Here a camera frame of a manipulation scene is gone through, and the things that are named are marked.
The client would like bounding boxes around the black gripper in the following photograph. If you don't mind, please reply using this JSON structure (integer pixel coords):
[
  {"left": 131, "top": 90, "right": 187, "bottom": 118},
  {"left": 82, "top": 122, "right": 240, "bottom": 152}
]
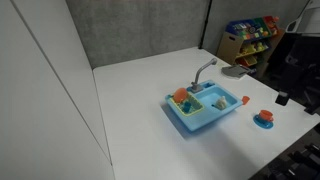
[{"left": 275, "top": 90, "right": 290, "bottom": 107}]

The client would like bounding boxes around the blue toy sink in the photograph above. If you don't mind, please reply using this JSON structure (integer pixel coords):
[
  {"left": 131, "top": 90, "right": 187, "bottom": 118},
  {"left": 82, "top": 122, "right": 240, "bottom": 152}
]
[{"left": 164, "top": 79, "right": 244, "bottom": 133}]

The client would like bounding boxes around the small blue toy cup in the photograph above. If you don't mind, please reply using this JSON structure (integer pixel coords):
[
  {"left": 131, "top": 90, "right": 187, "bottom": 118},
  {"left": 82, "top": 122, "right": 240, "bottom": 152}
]
[{"left": 183, "top": 101, "right": 193, "bottom": 113}]

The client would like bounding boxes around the blue toy saucer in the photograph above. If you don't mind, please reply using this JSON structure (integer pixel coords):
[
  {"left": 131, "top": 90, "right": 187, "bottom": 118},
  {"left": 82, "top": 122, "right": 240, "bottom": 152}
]
[{"left": 252, "top": 114, "right": 275, "bottom": 130}]

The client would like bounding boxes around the grey metal mounting plate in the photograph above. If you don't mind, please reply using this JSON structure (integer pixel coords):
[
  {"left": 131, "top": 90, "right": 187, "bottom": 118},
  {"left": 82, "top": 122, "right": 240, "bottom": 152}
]
[{"left": 221, "top": 64, "right": 254, "bottom": 80}]

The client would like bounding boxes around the cream toy sponge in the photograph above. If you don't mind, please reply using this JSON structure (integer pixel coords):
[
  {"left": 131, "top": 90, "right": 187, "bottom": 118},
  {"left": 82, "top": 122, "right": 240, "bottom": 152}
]
[{"left": 214, "top": 95, "right": 228, "bottom": 111}]

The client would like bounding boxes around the wooden toy storage shelf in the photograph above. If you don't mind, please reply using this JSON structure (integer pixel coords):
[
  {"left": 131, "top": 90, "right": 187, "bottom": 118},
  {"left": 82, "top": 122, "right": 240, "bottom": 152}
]
[{"left": 216, "top": 15, "right": 284, "bottom": 76}]

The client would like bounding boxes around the yellow dish rack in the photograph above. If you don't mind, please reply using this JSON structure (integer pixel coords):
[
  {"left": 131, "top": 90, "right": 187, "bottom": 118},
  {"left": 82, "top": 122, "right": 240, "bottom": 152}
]
[{"left": 169, "top": 92, "right": 205, "bottom": 117}]

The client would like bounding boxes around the grey toy faucet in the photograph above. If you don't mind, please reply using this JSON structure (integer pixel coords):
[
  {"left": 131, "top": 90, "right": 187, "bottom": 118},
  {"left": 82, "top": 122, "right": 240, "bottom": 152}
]
[{"left": 190, "top": 57, "right": 218, "bottom": 94}]

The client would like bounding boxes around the orange toy plate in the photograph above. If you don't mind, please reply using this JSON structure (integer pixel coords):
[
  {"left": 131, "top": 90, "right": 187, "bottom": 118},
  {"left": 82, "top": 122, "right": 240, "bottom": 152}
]
[{"left": 172, "top": 87, "right": 189, "bottom": 104}]

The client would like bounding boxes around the orange teacup with handle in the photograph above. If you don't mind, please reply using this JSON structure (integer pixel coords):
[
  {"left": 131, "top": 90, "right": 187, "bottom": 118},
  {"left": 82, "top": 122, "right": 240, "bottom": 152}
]
[{"left": 258, "top": 109, "right": 275, "bottom": 123}]

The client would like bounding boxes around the black equipment frame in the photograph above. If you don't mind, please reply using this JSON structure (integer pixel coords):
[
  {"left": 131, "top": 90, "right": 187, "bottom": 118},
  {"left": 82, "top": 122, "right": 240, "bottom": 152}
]
[{"left": 249, "top": 123, "right": 320, "bottom": 180}]

